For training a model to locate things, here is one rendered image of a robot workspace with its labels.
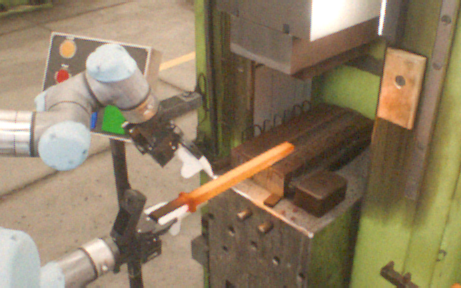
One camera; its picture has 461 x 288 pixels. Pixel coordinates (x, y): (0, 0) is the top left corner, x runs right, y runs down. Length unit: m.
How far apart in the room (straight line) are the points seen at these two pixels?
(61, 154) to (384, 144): 0.76
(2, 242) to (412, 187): 0.91
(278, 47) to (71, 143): 0.57
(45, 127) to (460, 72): 0.81
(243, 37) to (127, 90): 0.42
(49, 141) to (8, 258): 0.19
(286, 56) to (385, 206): 0.47
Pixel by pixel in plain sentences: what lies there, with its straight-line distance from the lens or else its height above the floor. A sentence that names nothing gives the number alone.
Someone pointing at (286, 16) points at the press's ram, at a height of 1.40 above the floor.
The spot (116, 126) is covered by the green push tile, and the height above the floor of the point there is 0.99.
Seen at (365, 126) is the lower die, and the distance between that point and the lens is 1.66.
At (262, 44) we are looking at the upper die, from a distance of 1.29.
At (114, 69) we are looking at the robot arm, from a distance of 0.98.
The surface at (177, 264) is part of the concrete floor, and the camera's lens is 2.59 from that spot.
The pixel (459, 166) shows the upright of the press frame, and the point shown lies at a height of 1.13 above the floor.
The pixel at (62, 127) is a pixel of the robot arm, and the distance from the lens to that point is 0.90.
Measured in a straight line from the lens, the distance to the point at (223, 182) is 1.33.
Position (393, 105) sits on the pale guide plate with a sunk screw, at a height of 1.23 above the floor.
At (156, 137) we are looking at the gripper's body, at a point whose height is 1.21.
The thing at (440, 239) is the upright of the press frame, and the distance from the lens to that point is 1.39.
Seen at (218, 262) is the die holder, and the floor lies 0.60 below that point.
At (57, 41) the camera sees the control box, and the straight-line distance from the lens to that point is 1.78.
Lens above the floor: 1.78
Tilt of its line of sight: 30 degrees down
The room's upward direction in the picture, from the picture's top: 3 degrees clockwise
